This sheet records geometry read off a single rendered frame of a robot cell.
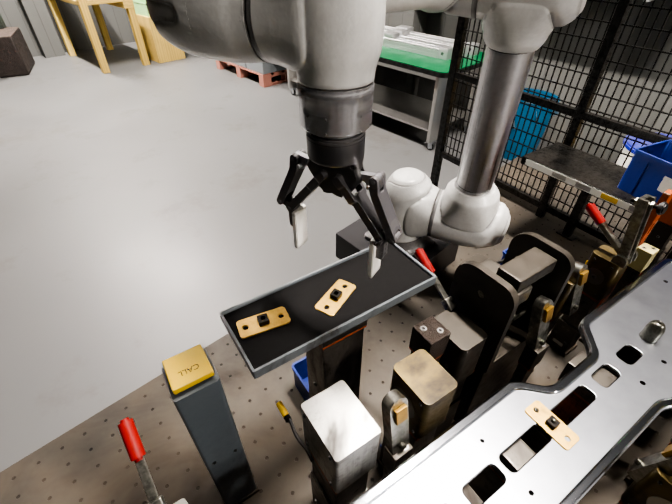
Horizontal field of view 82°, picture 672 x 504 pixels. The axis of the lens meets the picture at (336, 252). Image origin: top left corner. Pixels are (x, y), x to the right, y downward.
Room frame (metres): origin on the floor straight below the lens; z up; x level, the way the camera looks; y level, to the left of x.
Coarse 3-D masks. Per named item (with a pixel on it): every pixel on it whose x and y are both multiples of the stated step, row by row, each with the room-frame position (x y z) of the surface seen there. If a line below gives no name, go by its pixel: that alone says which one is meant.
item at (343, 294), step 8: (336, 288) 0.50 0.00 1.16; (344, 288) 0.50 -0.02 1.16; (352, 288) 0.50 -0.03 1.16; (328, 296) 0.48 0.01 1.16; (336, 296) 0.47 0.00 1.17; (344, 296) 0.48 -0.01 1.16; (320, 304) 0.46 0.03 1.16; (328, 304) 0.46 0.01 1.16; (336, 304) 0.46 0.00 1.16; (328, 312) 0.44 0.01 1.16; (336, 312) 0.44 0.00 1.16
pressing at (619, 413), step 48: (624, 288) 0.66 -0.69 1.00; (624, 336) 0.52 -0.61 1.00; (528, 384) 0.40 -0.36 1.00; (576, 384) 0.40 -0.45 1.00; (624, 384) 0.40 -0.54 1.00; (480, 432) 0.31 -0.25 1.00; (576, 432) 0.31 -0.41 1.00; (624, 432) 0.31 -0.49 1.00; (384, 480) 0.24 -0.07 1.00; (432, 480) 0.24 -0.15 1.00; (528, 480) 0.24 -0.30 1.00; (576, 480) 0.24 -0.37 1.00
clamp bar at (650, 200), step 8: (632, 200) 0.74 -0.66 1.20; (640, 200) 0.71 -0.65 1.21; (648, 200) 0.71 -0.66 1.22; (640, 208) 0.71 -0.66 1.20; (648, 208) 0.70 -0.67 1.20; (656, 208) 0.70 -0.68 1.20; (664, 208) 0.68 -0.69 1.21; (632, 216) 0.71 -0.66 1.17; (640, 216) 0.70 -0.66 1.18; (648, 216) 0.71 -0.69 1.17; (632, 224) 0.71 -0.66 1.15; (640, 224) 0.70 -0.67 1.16; (632, 232) 0.70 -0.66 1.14; (640, 232) 0.71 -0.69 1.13; (624, 240) 0.70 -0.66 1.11; (632, 240) 0.69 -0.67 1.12; (624, 248) 0.70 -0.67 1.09; (632, 248) 0.71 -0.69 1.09; (632, 256) 0.70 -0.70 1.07
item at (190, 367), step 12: (192, 348) 0.37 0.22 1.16; (168, 360) 0.35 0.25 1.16; (180, 360) 0.35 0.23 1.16; (192, 360) 0.35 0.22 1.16; (204, 360) 0.35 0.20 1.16; (168, 372) 0.33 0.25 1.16; (180, 372) 0.33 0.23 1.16; (192, 372) 0.33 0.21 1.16; (204, 372) 0.33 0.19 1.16; (180, 384) 0.31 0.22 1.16; (192, 384) 0.31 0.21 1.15
